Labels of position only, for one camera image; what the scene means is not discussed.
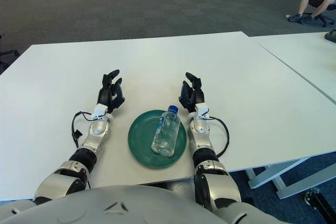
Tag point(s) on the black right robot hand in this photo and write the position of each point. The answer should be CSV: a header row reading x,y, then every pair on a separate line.
x,y
193,96

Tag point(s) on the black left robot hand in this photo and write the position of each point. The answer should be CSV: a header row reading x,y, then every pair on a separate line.
x,y
107,95

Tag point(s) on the clear plastic water bottle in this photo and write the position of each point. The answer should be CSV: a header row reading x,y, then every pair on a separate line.
x,y
166,132

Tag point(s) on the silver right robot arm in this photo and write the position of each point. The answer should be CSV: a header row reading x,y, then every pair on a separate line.
x,y
204,145

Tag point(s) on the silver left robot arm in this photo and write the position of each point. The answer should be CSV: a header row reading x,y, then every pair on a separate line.
x,y
86,150

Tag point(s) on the green round plate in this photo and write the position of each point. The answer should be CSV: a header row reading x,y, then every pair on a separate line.
x,y
139,140

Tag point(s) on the black office chair with armrest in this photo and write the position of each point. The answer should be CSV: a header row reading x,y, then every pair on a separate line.
x,y
9,53

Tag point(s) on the grey robot torso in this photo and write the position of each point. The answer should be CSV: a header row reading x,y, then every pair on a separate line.
x,y
105,208

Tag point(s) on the black device on table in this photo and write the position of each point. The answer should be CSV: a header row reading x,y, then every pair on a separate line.
x,y
331,36

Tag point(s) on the black office chair under person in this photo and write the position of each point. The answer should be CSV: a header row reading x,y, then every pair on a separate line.
x,y
317,3

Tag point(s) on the black stand with caster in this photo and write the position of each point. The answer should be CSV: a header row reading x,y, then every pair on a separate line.
x,y
320,202

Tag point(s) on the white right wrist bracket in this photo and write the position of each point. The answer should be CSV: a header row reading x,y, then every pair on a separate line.
x,y
202,110

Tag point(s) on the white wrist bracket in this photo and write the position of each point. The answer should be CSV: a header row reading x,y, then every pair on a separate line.
x,y
202,110
100,111

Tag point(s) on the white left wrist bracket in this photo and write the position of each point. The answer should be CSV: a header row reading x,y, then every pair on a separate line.
x,y
100,111

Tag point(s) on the white table frame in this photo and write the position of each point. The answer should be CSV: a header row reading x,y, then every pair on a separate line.
x,y
262,178

